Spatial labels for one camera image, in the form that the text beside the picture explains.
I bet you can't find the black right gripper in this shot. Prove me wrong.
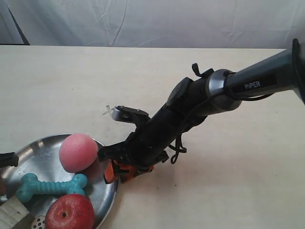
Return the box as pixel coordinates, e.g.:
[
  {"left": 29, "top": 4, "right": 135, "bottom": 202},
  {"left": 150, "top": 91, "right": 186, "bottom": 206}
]
[{"left": 97, "top": 104, "right": 191, "bottom": 184}]

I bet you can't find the round metal plate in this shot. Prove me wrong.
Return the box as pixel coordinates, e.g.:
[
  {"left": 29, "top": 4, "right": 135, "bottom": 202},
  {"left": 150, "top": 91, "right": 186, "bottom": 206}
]
[{"left": 0, "top": 134, "right": 118, "bottom": 229}]

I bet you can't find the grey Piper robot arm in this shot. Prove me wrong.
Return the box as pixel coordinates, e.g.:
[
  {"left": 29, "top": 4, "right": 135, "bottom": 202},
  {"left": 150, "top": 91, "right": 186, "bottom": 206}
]
[{"left": 59, "top": 39, "right": 305, "bottom": 184}]

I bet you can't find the teal bone toy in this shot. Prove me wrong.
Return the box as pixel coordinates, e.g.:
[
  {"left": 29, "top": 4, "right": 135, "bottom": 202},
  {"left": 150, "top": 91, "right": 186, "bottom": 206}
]
[{"left": 15, "top": 173, "right": 88, "bottom": 203}]

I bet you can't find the wooden cube block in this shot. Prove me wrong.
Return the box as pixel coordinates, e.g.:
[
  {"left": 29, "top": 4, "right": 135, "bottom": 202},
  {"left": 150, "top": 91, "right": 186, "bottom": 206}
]
[{"left": 0, "top": 197, "right": 31, "bottom": 229}]

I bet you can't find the pink peach ball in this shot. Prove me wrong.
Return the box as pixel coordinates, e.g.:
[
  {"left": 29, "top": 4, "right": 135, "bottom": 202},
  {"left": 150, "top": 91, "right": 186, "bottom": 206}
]
[{"left": 59, "top": 134, "right": 98, "bottom": 173}]

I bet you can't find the red apple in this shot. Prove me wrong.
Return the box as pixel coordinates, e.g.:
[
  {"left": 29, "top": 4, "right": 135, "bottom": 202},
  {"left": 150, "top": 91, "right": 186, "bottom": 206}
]
[{"left": 45, "top": 194, "right": 94, "bottom": 229}]

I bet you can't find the white backdrop cloth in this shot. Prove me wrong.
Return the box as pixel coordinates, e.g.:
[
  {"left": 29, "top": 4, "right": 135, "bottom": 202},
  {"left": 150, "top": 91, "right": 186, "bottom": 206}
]
[{"left": 0, "top": 0, "right": 305, "bottom": 48}]

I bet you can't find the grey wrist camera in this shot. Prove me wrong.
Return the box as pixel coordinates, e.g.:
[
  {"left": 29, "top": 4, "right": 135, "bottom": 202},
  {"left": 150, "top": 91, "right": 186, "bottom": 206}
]
[{"left": 112, "top": 105, "right": 150, "bottom": 127}]

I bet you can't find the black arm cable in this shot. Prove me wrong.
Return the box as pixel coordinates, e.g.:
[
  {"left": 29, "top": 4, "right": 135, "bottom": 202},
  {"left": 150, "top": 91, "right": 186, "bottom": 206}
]
[{"left": 169, "top": 90, "right": 274, "bottom": 165}]

